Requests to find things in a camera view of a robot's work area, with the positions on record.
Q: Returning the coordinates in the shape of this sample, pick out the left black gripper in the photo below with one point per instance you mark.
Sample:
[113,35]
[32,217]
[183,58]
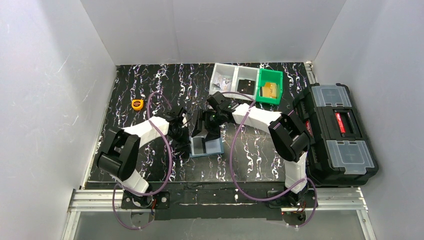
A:
[180,133]

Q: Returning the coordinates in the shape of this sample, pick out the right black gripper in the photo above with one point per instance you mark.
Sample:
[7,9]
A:
[205,125]

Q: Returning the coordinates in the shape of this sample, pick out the grey credit card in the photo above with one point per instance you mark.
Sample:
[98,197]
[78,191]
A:
[198,145]

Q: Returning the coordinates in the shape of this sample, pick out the blue card holder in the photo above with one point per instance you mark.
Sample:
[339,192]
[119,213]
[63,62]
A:
[213,147]

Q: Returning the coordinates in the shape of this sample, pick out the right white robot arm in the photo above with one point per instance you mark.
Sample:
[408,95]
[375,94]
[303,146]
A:
[289,135]

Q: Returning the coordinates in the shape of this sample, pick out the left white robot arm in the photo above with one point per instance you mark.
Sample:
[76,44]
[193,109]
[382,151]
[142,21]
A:
[118,154]

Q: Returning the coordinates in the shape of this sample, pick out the small items in grey bin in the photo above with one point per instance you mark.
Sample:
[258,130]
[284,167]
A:
[223,83]

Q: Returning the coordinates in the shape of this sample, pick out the orange tape measure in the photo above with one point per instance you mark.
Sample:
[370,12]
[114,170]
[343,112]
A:
[137,104]

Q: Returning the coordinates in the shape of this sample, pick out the left grey storage bin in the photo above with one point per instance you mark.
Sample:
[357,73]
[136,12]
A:
[221,69]

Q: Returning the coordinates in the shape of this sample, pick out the grey storage bin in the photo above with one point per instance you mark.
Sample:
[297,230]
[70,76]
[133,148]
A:
[221,69]
[245,72]

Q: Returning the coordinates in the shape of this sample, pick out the black object in bin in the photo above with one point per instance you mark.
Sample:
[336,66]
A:
[246,86]

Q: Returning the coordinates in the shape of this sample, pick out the middle grey storage bin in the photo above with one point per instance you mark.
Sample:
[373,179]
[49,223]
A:
[245,72]

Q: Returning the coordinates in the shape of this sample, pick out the yellow items in green bin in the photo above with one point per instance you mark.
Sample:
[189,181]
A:
[269,90]

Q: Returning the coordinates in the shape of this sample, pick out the green storage bin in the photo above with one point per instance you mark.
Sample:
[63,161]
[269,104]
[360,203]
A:
[267,75]

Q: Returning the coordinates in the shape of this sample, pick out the black toolbox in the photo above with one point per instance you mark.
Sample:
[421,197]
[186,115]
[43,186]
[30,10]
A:
[340,153]

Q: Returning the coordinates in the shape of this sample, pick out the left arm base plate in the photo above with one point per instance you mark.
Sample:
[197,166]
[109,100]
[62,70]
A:
[159,201]

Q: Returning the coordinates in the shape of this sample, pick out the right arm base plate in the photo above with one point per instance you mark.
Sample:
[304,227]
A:
[301,207]

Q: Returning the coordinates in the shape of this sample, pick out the aluminium frame rail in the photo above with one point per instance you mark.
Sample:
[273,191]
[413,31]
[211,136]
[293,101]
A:
[329,199]

